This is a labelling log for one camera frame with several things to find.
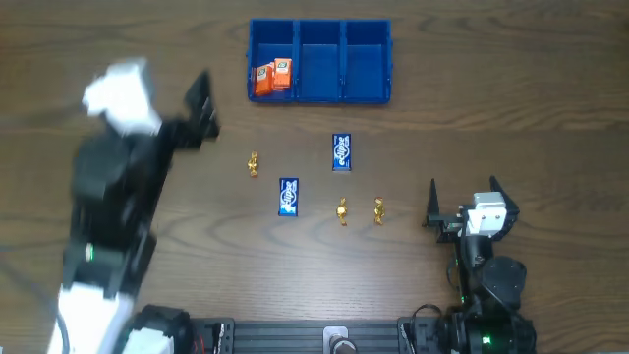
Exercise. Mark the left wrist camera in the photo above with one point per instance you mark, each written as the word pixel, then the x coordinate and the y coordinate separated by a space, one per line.
pixel 123 98

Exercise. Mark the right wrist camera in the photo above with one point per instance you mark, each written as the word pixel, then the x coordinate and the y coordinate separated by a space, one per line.
pixel 486 214

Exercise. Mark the blue candy pack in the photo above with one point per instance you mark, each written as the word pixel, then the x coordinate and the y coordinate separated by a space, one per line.
pixel 288 196
pixel 341 152

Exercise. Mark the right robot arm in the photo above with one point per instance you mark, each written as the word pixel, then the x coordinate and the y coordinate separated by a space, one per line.
pixel 501 282

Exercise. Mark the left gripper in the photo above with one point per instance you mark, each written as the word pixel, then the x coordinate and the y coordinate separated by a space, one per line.
pixel 184 134

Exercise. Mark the gold wrapped candy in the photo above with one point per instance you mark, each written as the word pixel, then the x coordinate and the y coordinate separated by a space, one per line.
pixel 341 211
pixel 379 211
pixel 253 163

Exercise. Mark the blue tray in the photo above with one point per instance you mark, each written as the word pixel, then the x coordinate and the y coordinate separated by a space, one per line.
pixel 319 74

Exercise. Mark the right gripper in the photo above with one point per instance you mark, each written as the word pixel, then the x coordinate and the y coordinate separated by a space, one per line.
pixel 449 226

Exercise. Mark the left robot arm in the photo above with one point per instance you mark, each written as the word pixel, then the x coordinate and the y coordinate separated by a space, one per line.
pixel 113 196

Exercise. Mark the mounting rail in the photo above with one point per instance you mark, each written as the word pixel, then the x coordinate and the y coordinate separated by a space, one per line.
pixel 285 339

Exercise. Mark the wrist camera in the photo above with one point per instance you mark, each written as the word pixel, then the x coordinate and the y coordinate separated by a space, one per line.
pixel 123 98
pixel 486 214

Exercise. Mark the orange candy box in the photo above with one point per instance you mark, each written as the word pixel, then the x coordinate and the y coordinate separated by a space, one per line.
pixel 264 80
pixel 283 74

